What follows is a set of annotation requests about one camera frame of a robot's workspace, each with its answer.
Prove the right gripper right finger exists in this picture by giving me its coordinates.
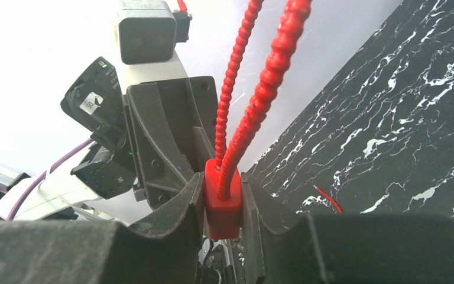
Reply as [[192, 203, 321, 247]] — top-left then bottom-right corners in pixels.
[[241, 173, 454, 283]]

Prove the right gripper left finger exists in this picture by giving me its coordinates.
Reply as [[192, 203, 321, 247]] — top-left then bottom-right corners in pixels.
[[0, 173, 203, 283]]

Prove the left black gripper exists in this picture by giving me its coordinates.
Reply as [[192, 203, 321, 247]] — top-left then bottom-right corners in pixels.
[[127, 76, 218, 210]]

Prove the red cable tie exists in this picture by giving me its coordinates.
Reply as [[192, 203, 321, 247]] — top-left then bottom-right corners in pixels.
[[314, 186, 344, 214], [204, 0, 312, 240]]

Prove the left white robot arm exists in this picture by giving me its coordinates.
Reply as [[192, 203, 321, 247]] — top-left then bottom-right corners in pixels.
[[0, 57, 218, 221]]

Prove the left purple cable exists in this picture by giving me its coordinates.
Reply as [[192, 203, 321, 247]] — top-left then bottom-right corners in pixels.
[[6, 137, 96, 222]]

